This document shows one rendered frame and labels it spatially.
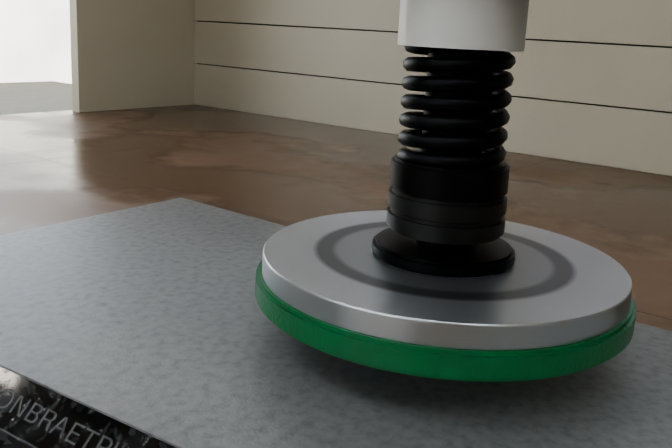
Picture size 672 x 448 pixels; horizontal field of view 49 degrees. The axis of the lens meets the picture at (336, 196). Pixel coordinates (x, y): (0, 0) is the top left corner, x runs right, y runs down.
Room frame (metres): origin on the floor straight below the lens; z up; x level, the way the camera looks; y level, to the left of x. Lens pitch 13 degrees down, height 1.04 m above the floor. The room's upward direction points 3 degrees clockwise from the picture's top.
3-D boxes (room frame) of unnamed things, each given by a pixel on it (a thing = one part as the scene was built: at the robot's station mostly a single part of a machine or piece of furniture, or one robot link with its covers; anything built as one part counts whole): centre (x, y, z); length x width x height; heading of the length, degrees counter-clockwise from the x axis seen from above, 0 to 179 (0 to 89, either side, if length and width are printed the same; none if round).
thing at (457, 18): (0.42, -0.06, 1.05); 0.07 x 0.07 x 0.04
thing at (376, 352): (0.42, -0.06, 0.90); 0.22 x 0.22 x 0.04
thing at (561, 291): (0.42, -0.06, 0.90); 0.21 x 0.21 x 0.01
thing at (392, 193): (0.42, -0.06, 0.94); 0.07 x 0.07 x 0.01
